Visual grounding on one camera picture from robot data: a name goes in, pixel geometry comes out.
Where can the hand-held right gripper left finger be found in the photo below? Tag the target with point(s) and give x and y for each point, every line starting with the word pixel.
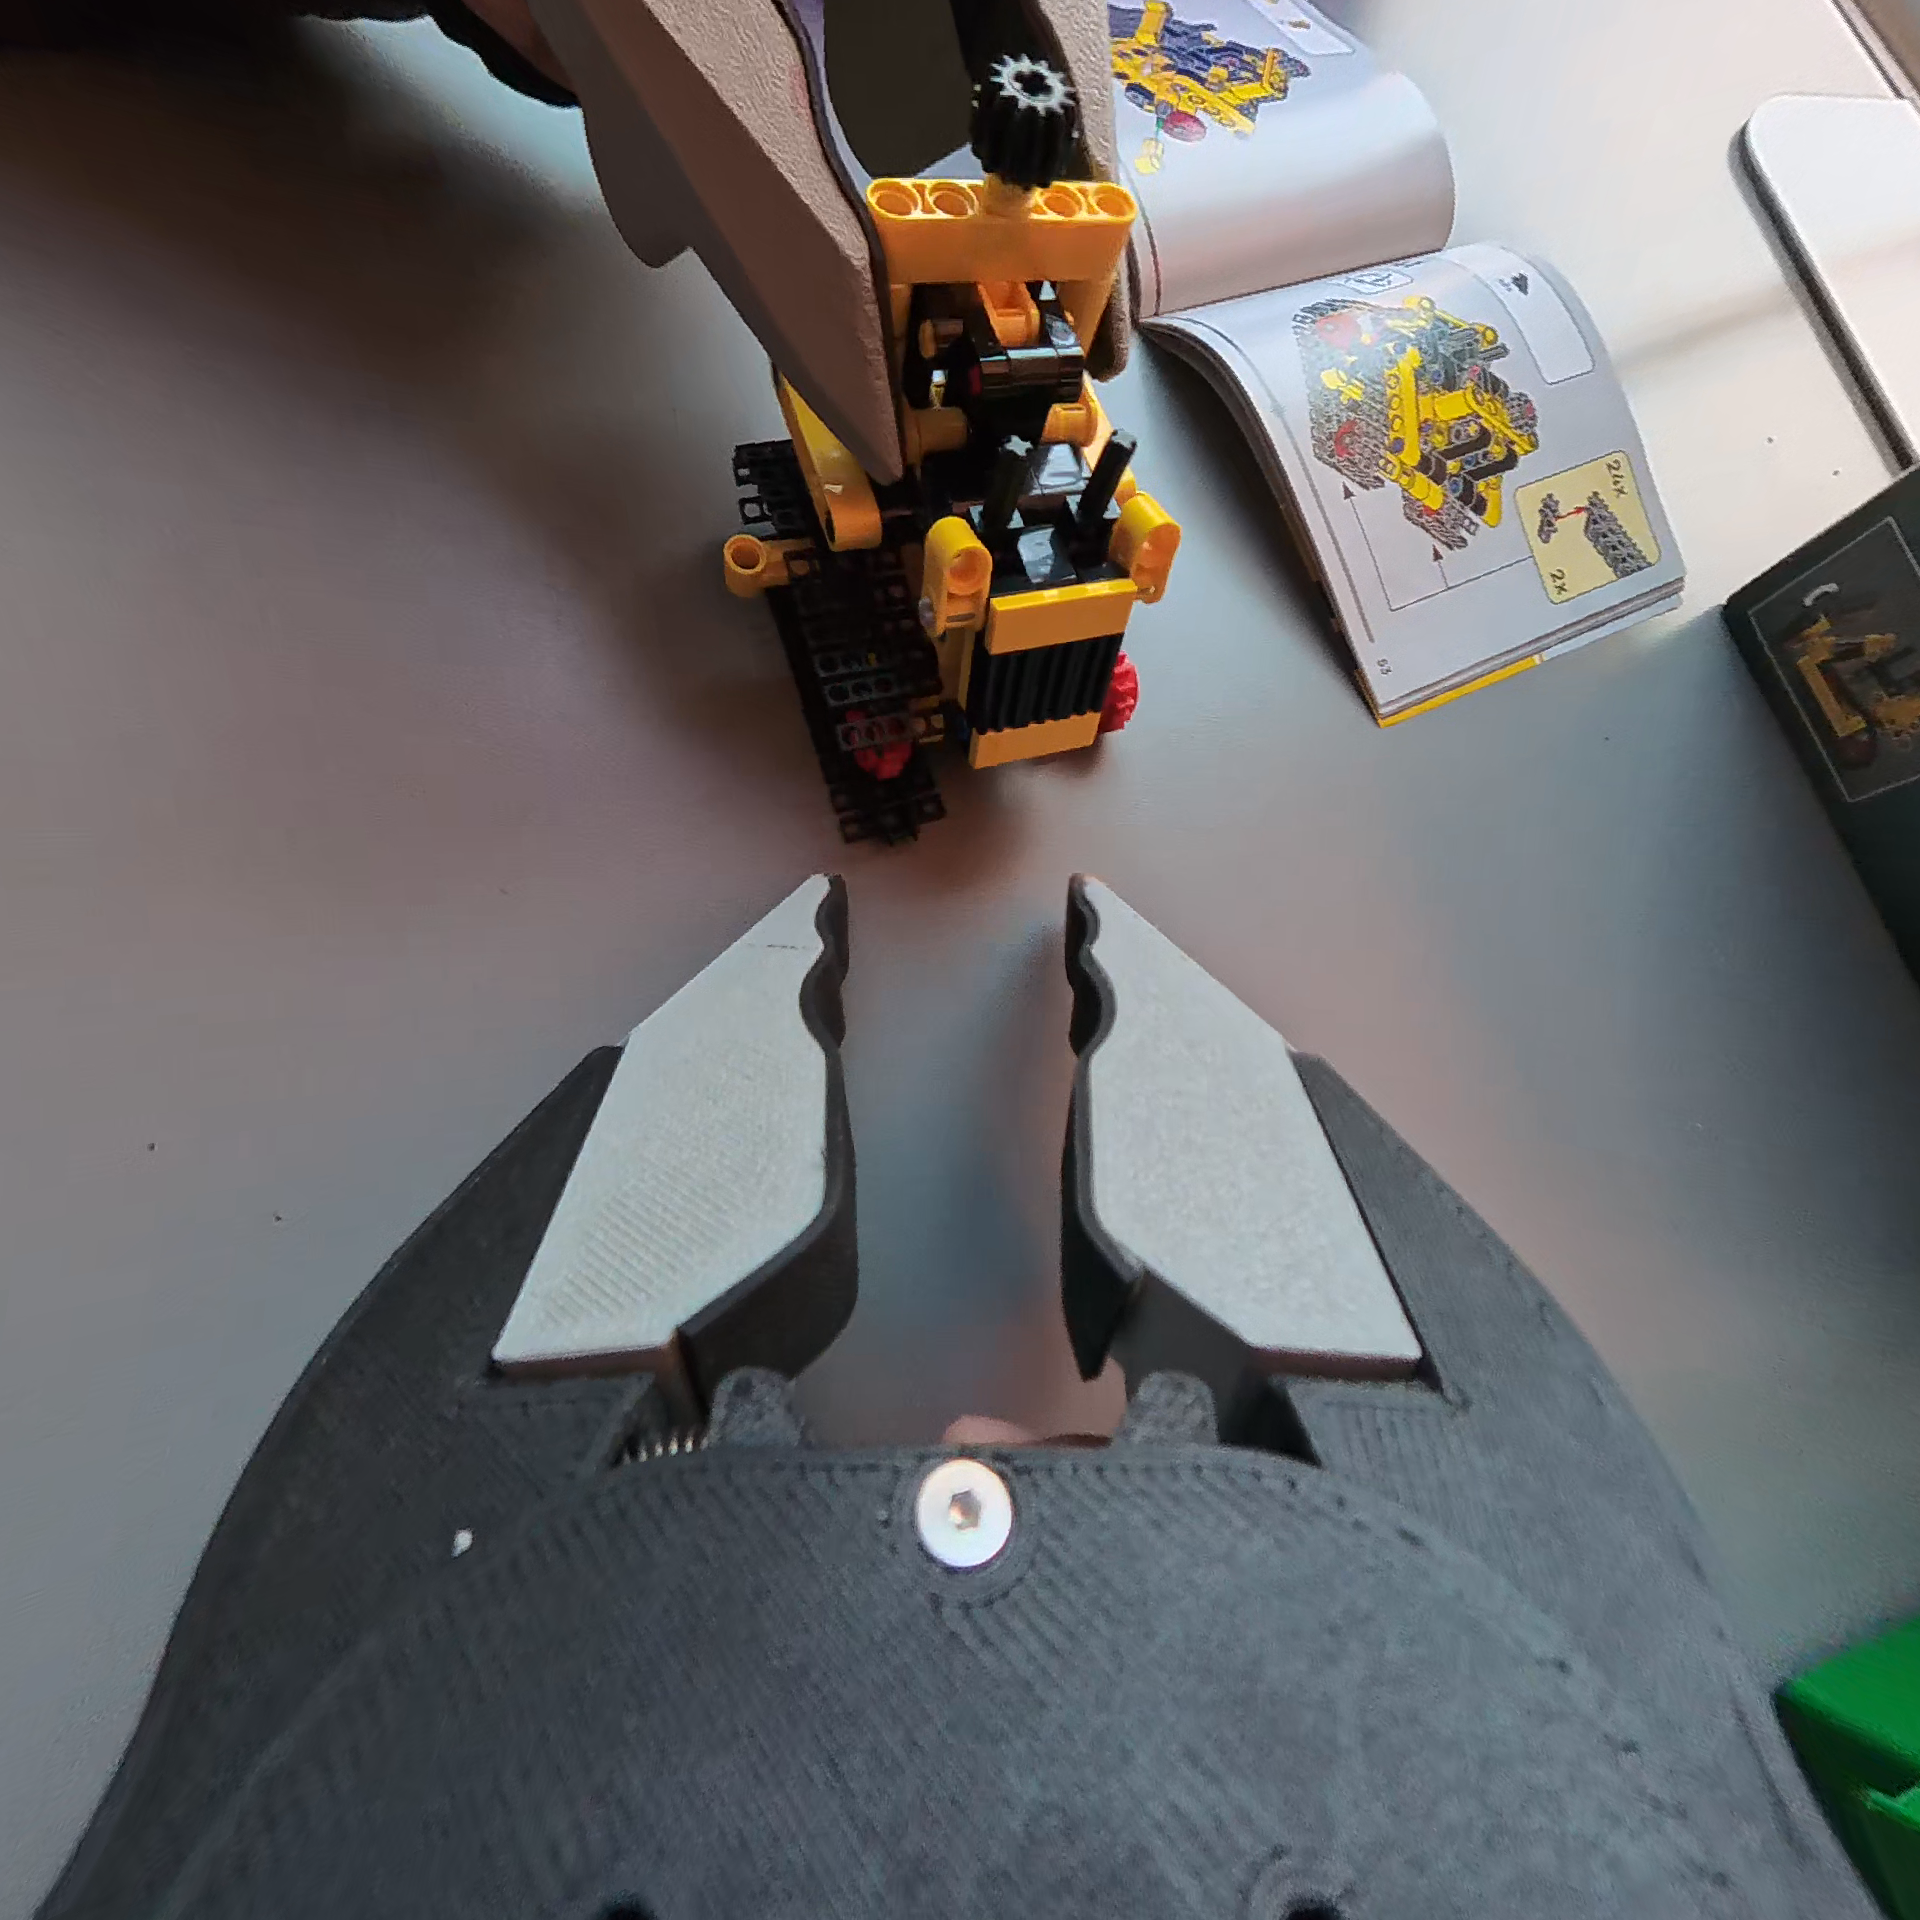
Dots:
pixel 676 1184

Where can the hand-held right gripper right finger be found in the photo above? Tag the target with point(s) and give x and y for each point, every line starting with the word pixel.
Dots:
pixel 1231 1170

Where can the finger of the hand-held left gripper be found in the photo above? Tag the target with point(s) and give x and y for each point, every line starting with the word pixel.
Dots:
pixel 1098 77
pixel 705 120

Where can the yellow lego bulldozer model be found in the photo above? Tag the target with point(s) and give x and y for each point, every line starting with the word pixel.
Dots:
pixel 1051 616

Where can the open lego instruction booklet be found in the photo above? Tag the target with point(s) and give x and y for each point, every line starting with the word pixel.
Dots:
pixel 1349 182

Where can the dark lego set box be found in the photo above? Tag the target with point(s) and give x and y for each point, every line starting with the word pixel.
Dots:
pixel 1846 750

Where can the white stand base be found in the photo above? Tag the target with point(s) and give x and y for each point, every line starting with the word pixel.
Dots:
pixel 1839 224

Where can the green plastic bin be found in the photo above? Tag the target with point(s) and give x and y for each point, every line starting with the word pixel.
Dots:
pixel 1862 1739

